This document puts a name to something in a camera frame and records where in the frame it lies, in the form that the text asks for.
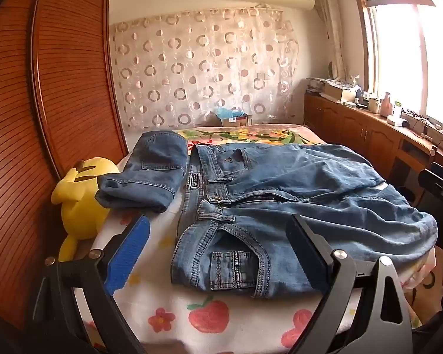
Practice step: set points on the patterned window curtain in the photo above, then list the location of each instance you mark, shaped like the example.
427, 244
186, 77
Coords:
334, 33

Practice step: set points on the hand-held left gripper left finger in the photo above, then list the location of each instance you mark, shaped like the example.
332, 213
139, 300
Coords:
133, 250

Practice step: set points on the floral blanket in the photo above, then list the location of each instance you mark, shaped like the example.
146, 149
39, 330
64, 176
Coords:
265, 134

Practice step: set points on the wooden slatted wardrobe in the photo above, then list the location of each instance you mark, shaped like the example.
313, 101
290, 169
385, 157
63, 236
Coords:
66, 81

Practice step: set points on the black chair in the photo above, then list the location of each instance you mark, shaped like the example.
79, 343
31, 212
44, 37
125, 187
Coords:
439, 186

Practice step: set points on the pink bottle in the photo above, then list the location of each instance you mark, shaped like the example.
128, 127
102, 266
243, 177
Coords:
387, 106

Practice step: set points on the open cardboard box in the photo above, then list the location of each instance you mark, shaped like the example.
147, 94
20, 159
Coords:
339, 92

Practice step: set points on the small cardboard box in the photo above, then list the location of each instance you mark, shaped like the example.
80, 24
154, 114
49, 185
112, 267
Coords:
236, 121

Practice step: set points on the sheer circle-patterned curtain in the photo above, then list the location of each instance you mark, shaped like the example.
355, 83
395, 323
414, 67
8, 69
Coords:
206, 70

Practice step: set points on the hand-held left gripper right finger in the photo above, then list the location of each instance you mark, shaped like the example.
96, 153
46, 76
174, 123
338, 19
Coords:
306, 250

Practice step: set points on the yellow plush toy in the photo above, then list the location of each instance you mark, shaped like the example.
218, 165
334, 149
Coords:
81, 206

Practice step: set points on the light blue denim jeans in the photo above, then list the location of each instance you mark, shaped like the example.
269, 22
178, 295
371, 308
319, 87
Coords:
280, 199

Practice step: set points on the wooden side cabinet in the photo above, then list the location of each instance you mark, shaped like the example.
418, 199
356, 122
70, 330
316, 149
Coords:
354, 129

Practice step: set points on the green capped bottle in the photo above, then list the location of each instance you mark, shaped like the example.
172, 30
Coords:
397, 107

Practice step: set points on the stack of books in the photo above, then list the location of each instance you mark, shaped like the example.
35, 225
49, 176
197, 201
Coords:
315, 84

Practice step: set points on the white strawberry print sheet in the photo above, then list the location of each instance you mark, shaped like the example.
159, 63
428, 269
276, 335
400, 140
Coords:
192, 324

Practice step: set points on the blue plastic bag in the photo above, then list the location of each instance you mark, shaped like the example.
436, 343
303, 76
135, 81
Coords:
229, 111

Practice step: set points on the wooden framed window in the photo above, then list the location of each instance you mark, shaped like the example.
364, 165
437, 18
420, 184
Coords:
402, 55

